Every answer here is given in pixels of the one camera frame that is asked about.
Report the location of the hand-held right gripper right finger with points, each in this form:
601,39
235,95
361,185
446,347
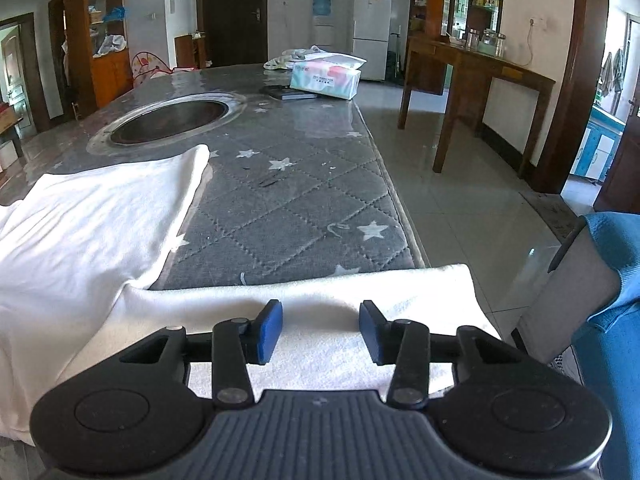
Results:
372,332

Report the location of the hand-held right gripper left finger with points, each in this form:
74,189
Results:
267,332

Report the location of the white garment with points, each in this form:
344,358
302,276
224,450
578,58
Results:
75,240

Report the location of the grey star quilted mat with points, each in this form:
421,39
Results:
300,200

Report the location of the grey chair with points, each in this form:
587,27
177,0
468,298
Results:
565,300

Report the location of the grey floor mat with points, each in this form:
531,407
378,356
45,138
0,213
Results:
550,210

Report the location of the round metal hotpot recess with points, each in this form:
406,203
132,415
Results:
170,120

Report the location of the blue chair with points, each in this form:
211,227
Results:
610,350

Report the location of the black flat remote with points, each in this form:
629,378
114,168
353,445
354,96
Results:
285,92

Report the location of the pastel tissue pack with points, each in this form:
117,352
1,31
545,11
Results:
325,80

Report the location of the crumpled light cloth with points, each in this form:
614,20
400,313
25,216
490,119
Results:
287,59

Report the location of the mop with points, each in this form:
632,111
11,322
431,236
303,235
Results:
396,55

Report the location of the small wooden cabinet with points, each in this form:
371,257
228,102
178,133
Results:
190,52

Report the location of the dark wooden side table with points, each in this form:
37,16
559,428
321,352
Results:
475,60

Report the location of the polka dot play tent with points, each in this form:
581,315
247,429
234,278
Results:
145,67

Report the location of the blue white cabinet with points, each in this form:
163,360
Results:
597,145

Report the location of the wooden shelf cabinet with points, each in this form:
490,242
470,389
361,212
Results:
112,80

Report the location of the white water dispenser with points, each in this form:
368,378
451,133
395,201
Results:
322,37

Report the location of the white fridge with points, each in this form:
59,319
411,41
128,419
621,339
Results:
372,30

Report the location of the brown glazed door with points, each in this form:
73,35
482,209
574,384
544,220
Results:
625,160

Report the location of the glass jar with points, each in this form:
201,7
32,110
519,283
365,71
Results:
473,39
493,42

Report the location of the dark wooden door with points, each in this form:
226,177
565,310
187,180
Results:
230,15

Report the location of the hanging grey cloth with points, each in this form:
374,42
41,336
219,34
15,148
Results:
612,72

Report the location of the wall socket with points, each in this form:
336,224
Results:
537,22

